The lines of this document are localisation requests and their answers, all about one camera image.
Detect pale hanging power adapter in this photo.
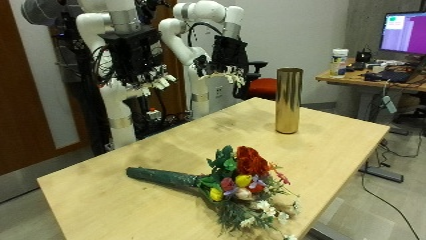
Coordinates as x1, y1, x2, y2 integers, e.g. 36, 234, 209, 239
380, 95, 398, 115

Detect wooden office desk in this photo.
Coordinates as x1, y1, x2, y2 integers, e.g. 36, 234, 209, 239
315, 58, 426, 95

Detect small black desk device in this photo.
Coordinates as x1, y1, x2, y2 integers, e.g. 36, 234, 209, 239
354, 47, 374, 64

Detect brown wooden door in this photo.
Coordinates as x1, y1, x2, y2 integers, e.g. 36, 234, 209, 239
0, 0, 90, 177

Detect grey metal table foot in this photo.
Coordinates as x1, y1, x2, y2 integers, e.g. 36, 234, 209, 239
358, 162, 404, 184

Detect black floor cable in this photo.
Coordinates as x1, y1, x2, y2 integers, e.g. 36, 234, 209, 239
359, 166, 420, 240

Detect artificial flower bouquet green handle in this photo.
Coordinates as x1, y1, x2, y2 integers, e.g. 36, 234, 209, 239
125, 144, 301, 240

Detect white wipes canister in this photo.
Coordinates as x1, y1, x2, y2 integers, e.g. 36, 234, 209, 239
328, 48, 350, 79

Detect computer monitor purple screen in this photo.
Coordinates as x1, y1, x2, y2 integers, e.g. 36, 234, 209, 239
378, 11, 426, 56

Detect grey ribbed hose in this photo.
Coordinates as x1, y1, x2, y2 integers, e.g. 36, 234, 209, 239
20, 0, 69, 27

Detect black office chair red seat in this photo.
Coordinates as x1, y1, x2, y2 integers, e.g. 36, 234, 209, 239
234, 60, 278, 101

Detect gold cylindrical vase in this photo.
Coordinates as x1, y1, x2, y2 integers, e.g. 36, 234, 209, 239
274, 67, 305, 135

